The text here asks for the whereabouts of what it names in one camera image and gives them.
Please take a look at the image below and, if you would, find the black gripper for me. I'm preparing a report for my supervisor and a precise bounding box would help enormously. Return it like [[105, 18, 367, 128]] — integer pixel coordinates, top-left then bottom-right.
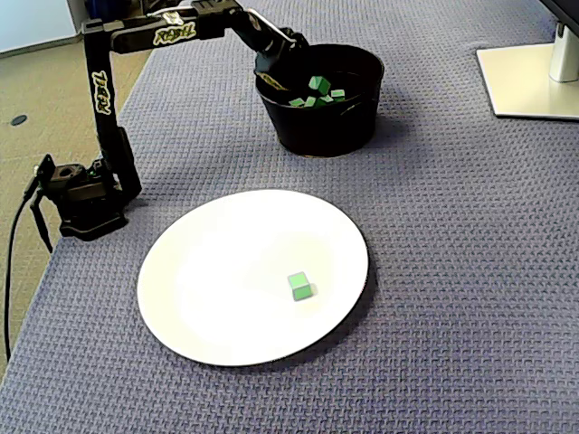
[[252, 25, 318, 95]]

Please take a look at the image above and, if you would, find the black round container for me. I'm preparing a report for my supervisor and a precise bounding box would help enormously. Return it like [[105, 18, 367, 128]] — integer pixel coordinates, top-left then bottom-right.
[[254, 43, 386, 158]]

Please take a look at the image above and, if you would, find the white round plate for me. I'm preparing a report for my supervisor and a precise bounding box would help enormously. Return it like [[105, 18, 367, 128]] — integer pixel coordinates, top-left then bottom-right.
[[137, 188, 370, 367]]

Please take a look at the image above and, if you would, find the dark blue bin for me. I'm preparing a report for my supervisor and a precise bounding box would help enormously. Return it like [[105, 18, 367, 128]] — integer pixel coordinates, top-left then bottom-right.
[[84, 0, 141, 22]]

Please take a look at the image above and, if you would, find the white monitor stand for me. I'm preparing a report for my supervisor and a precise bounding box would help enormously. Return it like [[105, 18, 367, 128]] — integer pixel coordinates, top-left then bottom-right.
[[475, 0, 579, 121]]

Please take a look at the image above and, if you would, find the blue woven table mat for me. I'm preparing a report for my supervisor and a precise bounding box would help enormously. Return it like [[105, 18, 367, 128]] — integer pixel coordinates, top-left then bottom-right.
[[0, 0, 579, 434]]

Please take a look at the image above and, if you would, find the black table clamp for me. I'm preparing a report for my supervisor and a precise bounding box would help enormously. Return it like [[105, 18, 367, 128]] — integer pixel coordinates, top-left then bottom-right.
[[23, 153, 58, 254]]

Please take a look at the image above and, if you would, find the white red gripper servo wire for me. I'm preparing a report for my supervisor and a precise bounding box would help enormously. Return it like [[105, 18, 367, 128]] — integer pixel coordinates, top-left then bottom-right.
[[243, 7, 302, 46]]

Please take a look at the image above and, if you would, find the black robot cable with plug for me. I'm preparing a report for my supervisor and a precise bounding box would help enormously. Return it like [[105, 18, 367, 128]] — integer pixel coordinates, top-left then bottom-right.
[[3, 174, 43, 363]]

